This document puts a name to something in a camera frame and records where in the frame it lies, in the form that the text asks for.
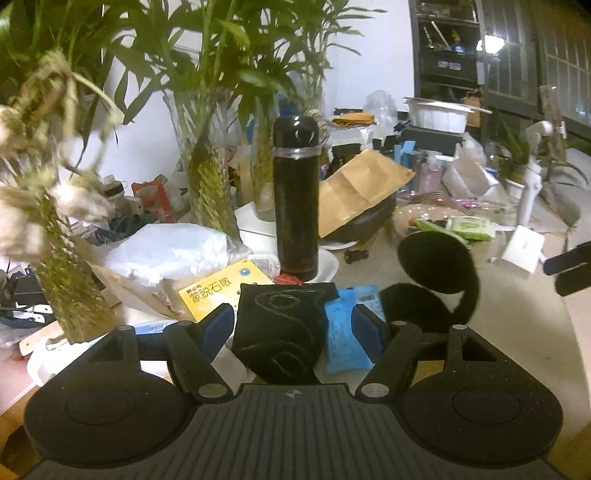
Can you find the black velvet pouch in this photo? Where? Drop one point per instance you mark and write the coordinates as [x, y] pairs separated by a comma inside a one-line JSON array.
[[281, 327]]

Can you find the glass bowl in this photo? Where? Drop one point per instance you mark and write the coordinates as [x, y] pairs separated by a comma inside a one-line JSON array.
[[411, 217]]

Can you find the dark framed window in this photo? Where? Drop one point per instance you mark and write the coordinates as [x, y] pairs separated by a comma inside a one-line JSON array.
[[521, 55]]

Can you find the crumpled clear plastic bag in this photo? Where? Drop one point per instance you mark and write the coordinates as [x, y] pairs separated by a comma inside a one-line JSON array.
[[382, 110]]

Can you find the blue white carton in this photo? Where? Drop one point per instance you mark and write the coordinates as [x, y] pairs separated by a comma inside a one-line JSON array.
[[406, 154]]

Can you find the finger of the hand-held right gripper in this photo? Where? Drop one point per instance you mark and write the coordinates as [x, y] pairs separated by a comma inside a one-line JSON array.
[[570, 261], [575, 282]]

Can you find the white plate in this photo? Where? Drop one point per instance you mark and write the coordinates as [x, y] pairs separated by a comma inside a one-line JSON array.
[[330, 265]]

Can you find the white paper bag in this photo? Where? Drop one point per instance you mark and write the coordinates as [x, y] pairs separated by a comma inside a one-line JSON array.
[[471, 170]]

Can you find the yellow medicine box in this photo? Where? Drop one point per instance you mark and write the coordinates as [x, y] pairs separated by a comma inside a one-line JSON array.
[[217, 290]]

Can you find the black hair clip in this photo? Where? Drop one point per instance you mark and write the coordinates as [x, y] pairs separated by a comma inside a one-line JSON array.
[[359, 256]]

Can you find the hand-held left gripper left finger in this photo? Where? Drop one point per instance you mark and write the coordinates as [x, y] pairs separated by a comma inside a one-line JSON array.
[[220, 325]]

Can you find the black flat box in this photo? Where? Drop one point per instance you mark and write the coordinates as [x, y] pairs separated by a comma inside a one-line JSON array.
[[431, 141]]

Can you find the black tangled gear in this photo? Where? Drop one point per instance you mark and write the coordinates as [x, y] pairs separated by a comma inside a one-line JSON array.
[[23, 300]]

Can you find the white gimbal stand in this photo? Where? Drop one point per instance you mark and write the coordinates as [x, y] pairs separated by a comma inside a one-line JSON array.
[[531, 175]]

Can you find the black earmuffs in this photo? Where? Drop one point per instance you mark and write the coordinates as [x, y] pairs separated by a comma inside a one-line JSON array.
[[436, 263]]

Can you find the bamboo in glass vase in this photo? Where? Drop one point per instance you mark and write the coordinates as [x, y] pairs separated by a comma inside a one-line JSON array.
[[207, 184], [69, 286], [264, 184], [314, 83]]

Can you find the orange cloth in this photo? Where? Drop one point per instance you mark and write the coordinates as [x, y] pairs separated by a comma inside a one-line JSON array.
[[353, 120]]

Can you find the black oval case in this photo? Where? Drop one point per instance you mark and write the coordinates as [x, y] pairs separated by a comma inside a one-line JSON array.
[[364, 226]]

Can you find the black thermos bottle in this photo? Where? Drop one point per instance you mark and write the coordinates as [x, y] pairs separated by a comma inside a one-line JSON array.
[[295, 198]]

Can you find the red snack packet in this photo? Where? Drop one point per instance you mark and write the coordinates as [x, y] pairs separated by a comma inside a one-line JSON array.
[[154, 201]]

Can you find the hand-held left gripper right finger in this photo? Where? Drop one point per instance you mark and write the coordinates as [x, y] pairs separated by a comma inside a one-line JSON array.
[[367, 330]]

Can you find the blue packet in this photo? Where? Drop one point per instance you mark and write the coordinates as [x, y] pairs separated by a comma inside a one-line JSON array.
[[344, 332]]

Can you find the small red packet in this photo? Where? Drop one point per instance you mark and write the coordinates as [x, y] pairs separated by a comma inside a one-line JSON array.
[[288, 278]]

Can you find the grey fringed blanket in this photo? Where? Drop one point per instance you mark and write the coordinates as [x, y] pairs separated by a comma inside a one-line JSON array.
[[572, 194]]

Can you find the white foil-lidded food container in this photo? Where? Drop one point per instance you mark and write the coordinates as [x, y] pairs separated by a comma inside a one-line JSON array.
[[438, 115]]

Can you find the white flat box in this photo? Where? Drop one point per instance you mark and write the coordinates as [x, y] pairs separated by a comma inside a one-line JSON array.
[[521, 249]]

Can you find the dark storage shelf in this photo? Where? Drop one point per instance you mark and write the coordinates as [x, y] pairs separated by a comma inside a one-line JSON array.
[[448, 46]]

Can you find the brown paper envelope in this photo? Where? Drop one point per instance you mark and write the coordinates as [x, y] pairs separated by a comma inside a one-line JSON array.
[[360, 189]]

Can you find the pink bottle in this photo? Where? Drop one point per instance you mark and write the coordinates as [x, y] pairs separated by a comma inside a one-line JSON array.
[[431, 177]]

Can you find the potted plant white pot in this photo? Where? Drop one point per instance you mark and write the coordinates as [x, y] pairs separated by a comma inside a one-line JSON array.
[[521, 152]]

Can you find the green wipes packet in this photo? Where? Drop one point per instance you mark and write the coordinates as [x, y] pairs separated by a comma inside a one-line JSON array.
[[429, 226], [471, 228]]

